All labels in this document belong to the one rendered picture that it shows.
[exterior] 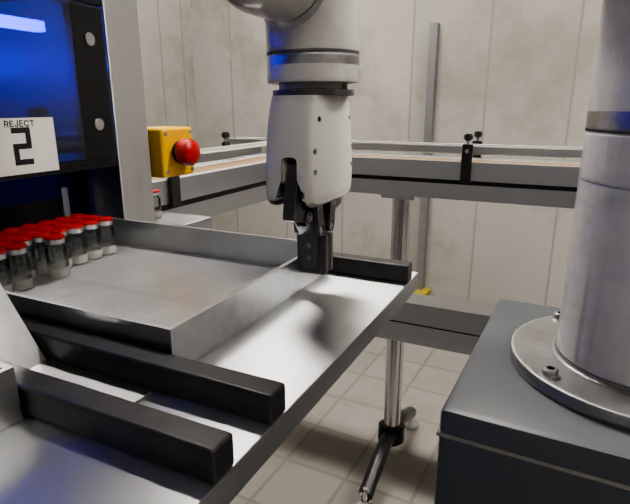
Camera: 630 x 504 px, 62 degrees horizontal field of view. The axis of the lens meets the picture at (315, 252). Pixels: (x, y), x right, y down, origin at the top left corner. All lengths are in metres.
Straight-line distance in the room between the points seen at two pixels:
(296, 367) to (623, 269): 0.23
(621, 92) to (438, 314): 1.08
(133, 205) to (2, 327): 0.38
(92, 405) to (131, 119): 0.50
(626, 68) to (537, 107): 2.50
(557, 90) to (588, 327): 2.50
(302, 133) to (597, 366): 0.29
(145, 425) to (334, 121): 0.31
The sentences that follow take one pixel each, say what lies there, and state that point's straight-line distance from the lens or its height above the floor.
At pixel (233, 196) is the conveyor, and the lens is 1.15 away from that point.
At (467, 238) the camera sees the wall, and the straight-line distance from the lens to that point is 3.03.
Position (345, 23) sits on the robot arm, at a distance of 0.48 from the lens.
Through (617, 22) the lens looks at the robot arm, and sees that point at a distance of 0.41.
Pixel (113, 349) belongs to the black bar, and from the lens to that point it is 0.39.
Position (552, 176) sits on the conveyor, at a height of 0.91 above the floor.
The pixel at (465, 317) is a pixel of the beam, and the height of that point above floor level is 0.54.
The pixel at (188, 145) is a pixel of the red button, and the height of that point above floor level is 1.01.
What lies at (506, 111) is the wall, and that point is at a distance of 2.92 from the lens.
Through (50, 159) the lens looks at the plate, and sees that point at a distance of 0.68.
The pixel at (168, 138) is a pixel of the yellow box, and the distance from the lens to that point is 0.81.
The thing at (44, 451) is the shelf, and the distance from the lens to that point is 0.34.
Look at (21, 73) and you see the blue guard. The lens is 0.67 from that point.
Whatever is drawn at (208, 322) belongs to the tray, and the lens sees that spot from 0.41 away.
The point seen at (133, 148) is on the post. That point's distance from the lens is 0.77.
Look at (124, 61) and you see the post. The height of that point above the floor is 1.12.
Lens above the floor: 1.06
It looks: 16 degrees down
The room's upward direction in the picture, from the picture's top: straight up
